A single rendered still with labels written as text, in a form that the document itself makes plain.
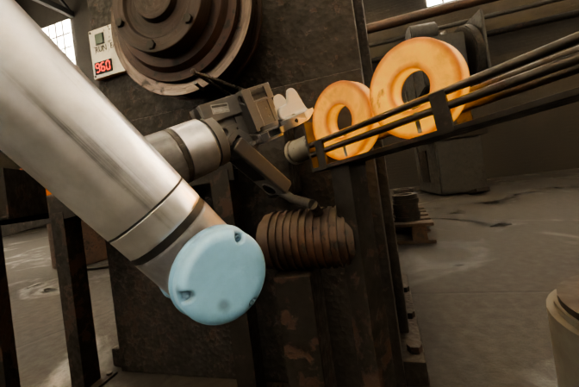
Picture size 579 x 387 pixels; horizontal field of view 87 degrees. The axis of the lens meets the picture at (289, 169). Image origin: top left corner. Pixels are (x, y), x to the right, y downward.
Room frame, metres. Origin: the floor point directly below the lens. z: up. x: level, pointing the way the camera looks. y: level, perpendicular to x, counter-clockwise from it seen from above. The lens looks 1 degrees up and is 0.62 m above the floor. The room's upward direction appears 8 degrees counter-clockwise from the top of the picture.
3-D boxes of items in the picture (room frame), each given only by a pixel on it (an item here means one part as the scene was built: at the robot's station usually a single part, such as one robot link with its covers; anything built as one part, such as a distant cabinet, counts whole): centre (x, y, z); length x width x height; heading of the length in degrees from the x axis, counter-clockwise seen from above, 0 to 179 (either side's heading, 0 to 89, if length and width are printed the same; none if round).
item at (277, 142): (0.84, 0.02, 0.68); 0.11 x 0.08 x 0.24; 163
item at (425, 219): (2.72, -0.51, 0.22); 1.20 x 0.81 x 0.44; 71
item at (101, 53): (1.10, 0.54, 1.15); 0.26 x 0.02 x 0.18; 73
